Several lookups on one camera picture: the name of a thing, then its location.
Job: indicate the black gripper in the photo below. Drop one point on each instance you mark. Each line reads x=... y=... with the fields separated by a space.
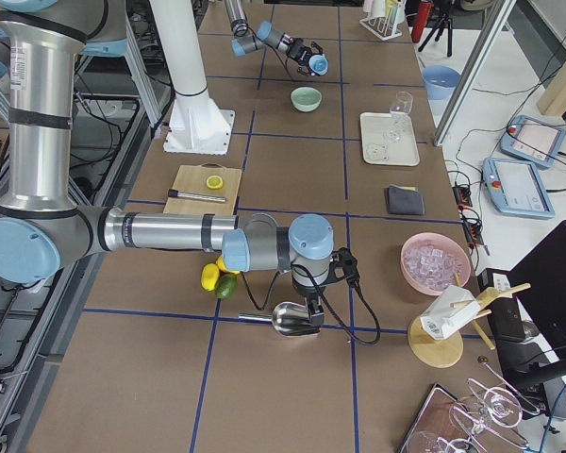
x=309 y=296
x=297 y=53

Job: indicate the light blue plastic cup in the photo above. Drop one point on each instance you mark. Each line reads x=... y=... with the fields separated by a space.
x=318 y=65

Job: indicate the steel ice scoop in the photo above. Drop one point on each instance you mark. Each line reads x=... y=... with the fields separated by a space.
x=288 y=319

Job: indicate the light green bowl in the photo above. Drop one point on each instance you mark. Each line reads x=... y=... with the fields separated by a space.
x=306 y=99

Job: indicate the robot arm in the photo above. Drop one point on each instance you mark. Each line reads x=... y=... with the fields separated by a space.
x=246 y=40
x=47 y=225

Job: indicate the clear ice cubes pile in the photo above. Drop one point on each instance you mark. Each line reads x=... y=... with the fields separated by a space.
x=432 y=267

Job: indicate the pink bowl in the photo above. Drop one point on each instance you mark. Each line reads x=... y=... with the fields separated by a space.
x=441 y=242

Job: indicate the blue bowl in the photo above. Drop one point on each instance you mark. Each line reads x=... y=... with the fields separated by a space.
x=440 y=81

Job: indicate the yellow lemon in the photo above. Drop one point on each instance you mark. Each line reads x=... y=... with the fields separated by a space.
x=223 y=268
x=209 y=276

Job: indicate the clear wine glass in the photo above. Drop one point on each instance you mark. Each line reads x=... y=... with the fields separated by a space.
x=400 y=110

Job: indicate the cream bear serving tray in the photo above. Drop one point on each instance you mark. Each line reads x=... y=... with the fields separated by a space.
x=377 y=150

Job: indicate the wooden stand round base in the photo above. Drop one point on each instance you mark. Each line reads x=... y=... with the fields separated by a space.
x=446 y=353

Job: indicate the white paper box on stand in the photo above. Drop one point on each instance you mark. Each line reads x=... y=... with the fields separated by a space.
x=452 y=309

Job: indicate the grey and yellow folded cloth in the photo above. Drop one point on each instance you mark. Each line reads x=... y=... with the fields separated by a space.
x=404 y=201

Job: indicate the halved lemon slice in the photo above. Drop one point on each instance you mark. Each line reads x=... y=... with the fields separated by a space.
x=215 y=182

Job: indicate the wooden cutting board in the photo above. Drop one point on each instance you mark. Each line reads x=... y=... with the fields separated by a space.
x=200 y=189

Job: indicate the right teach pendant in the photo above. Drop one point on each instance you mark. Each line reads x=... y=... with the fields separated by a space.
x=515 y=188

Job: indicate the teach pendant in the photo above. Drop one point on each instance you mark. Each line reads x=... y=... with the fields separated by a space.
x=515 y=188
x=533 y=140

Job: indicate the black monitor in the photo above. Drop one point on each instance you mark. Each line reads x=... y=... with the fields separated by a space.
x=544 y=269

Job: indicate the left teach pendant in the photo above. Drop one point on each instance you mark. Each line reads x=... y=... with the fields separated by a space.
x=533 y=140

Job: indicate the white wire rack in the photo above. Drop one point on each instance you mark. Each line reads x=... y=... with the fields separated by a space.
x=383 y=18

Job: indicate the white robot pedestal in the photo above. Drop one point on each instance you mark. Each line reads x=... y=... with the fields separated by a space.
x=178 y=36

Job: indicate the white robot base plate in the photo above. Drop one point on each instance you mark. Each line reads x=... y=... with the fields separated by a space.
x=198 y=126

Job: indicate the black camera tripod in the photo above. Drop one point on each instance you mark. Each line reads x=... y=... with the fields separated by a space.
x=444 y=23

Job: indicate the aluminium frame post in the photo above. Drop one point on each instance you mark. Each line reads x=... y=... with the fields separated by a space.
x=482 y=47

